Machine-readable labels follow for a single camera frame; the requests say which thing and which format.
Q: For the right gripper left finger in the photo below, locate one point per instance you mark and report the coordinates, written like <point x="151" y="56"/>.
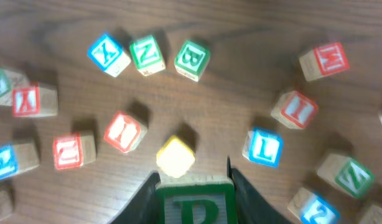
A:
<point x="143" y="207"/>

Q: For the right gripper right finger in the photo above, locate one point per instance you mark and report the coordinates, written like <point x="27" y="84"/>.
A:
<point x="251" y="206"/>

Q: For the green R block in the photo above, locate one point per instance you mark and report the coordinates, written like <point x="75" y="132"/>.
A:
<point x="197" y="199"/>

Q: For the blue 2 block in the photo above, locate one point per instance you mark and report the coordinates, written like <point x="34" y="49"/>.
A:
<point x="311" y="208"/>

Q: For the yellow block centre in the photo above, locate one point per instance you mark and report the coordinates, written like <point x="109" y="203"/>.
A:
<point x="175" y="157"/>

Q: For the blue L block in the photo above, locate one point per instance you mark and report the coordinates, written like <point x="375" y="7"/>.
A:
<point x="263" y="146"/>

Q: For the red I block left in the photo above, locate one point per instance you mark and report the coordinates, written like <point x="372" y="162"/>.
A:
<point x="125" y="132"/>

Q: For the red i block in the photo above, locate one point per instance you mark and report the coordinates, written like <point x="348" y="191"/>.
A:
<point x="294" y="110"/>
<point x="125" y="132"/>

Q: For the red U block upper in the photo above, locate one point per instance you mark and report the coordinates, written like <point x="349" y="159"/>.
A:
<point x="74" y="150"/>

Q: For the green Z block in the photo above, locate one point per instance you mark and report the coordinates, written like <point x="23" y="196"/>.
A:
<point x="346" y="174"/>

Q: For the red I block right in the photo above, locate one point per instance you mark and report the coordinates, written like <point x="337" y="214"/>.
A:
<point x="294" y="110"/>

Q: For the blue P block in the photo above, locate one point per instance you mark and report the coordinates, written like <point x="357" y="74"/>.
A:
<point x="18" y="157"/>

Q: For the red Y block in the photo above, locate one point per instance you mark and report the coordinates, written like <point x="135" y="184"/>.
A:
<point x="35" y="101"/>

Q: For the green N block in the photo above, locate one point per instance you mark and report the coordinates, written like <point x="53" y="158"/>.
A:
<point x="147" y="55"/>

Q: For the green B block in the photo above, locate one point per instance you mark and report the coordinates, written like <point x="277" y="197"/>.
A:
<point x="192" y="60"/>

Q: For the blue X block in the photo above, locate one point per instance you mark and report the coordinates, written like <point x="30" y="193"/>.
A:
<point x="109" y="56"/>

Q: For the red M block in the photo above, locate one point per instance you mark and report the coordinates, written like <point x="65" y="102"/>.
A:
<point x="324" y="61"/>

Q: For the green F block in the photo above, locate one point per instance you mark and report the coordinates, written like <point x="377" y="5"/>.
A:
<point x="9" y="80"/>

